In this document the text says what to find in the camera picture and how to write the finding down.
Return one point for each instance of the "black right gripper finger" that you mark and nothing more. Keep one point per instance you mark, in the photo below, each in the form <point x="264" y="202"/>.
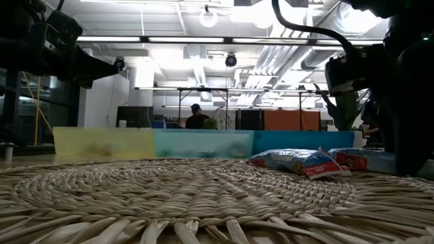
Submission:
<point x="415" y="142"/>

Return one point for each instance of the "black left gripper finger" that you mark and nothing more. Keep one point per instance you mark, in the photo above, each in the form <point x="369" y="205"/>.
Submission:
<point x="91" y="69"/>

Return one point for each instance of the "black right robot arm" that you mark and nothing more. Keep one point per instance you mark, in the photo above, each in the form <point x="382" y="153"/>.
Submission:
<point x="390" y="8"/>

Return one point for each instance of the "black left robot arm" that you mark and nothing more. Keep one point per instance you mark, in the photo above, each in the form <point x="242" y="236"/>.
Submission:
<point x="10" y="44"/>

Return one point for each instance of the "long ceiling light tube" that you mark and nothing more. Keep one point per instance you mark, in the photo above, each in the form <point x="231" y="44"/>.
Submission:
<point x="363" y="42"/>
<point x="269" y="40"/>
<point x="186" y="39"/>
<point x="108" y="39"/>

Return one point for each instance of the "person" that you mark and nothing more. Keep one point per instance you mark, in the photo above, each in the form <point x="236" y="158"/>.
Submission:
<point x="371" y="130"/>
<point x="196" y="120"/>

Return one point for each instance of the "white cup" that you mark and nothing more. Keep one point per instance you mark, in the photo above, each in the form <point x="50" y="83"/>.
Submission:
<point x="122" y="123"/>

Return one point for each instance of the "black monitor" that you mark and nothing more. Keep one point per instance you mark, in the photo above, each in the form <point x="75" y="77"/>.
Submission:
<point x="134" y="117"/>

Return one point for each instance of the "yellow plastic bin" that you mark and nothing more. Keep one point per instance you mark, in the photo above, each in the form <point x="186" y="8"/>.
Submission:
<point x="101" y="142"/>

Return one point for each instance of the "potted plant white pot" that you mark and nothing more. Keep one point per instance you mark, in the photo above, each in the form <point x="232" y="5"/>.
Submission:
<point x="346" y="112"/>

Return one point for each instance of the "blue plastic bin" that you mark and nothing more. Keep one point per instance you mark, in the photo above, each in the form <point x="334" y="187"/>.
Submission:
<point x="305" y="140"/>

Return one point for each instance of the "orange partition panel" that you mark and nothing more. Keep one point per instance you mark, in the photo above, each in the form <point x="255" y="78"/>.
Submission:
<point x="291" y="120"/>

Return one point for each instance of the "small green plant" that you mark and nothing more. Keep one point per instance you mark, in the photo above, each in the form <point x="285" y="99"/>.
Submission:
<point x="210" y="123"/>

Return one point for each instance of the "teal plastic bin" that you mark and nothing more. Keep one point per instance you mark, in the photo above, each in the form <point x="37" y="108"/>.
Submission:
<point x="203" y="144"/>

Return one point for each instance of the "black partition panel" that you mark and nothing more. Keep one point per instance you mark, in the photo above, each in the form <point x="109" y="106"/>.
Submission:
<point x="249" y="119"/>

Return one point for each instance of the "round woven straw placemat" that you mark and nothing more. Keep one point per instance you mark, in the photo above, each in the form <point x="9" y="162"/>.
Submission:
<point x="203" y="203"/>

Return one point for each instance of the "black ceiling camera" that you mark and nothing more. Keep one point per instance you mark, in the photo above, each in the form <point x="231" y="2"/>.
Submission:
<point x="231" y="60"/>
<point x="119" y="63"/>

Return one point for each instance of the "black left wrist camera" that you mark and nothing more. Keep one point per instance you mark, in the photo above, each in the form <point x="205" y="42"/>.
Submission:
<point x="66" y="28"/>

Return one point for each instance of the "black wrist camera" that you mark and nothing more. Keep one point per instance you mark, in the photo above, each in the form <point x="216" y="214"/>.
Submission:
<point x="346" y="74"/>
<point x="66" y="28"/>

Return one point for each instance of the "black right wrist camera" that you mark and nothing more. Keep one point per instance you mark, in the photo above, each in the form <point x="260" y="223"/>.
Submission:
<point x="346" y="74"/>

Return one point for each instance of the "white table post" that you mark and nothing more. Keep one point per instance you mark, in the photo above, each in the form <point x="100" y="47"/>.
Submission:
<point x="8" y="152"/>

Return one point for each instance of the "silver ceiling duct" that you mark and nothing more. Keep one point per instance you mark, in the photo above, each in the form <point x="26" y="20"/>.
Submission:
<point x="281" y="57"/>

